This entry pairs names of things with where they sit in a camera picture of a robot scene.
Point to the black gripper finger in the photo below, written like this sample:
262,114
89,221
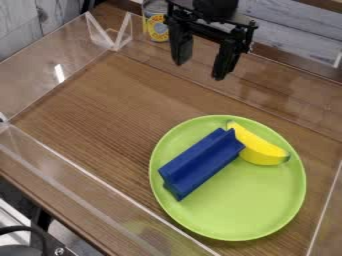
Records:
226,59
180,42

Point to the yellow labelled tin can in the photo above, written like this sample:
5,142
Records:
154,9

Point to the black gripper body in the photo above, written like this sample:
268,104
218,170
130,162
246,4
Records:
214,19

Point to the green round plate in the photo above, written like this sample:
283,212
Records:
247,201

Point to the clear acrylic tray walls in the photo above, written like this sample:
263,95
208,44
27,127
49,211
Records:
92,94

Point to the yellow half-round block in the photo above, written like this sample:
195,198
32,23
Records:
259,151

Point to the blue plastic block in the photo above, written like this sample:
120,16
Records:
199,162

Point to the black metal stand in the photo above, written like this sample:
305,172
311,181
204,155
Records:
40,222

